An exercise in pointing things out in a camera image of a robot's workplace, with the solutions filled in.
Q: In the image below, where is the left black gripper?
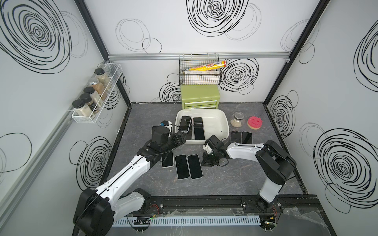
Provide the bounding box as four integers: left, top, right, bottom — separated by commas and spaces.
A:
160, 131, 188, 154

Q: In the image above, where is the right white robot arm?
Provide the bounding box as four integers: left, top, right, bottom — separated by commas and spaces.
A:
201, 135, 297, 212

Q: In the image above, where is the green metal tool chest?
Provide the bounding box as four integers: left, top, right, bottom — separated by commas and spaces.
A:
180, 85, 220, 109

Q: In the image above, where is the black wire basket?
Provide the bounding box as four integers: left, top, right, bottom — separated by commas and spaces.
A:
179, 53, 221, 86

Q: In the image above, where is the aluminium wall rail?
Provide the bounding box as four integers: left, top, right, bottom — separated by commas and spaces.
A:
108, 51, 290, 61

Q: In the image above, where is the black phone in box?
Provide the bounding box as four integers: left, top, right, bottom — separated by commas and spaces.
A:
193, 124, 205, 140

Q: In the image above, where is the pink smiley sponge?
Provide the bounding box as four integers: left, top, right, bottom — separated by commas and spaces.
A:
247, 117, 263, 130

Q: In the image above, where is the white slotted cable duct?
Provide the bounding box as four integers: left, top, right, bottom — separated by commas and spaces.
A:
113, 215, 261, 227

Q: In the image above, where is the yellow snack package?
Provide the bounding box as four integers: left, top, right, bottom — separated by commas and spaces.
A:
188, 61, 227, 71

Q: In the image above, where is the black phone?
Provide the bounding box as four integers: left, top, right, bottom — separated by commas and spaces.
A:
230, 130, 242, 144
193, 124, 205, 140

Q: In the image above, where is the glass jar with powder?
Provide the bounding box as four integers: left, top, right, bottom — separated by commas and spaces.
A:
230, 112, 244, 128

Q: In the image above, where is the spice jar black lid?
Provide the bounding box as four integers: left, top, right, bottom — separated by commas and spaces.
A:
80, 93, 99, 114
72, 99, 92, 117
83, 86, 103, 108
94, 68, 111, 91

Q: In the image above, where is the clear wall spice rack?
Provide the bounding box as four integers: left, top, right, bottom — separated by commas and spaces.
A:
71, 63, 123, 128

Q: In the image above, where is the white plastic storage box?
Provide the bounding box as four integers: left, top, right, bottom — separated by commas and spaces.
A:
174, 109, 229, 145

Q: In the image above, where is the lilac case phone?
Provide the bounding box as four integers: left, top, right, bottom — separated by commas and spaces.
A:
179, 116, 192, 133

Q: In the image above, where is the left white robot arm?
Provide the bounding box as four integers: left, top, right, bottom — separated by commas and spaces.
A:
72, 121, 186, 236

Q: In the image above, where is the phone table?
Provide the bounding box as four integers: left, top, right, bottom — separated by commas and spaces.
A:
161, 151, 174, 168

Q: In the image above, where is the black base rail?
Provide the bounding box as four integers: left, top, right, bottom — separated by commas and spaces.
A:
82, 194, 322, 214

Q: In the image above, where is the spice jar silver lid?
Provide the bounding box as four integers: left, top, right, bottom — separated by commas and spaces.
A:
89, 77, 107, 101

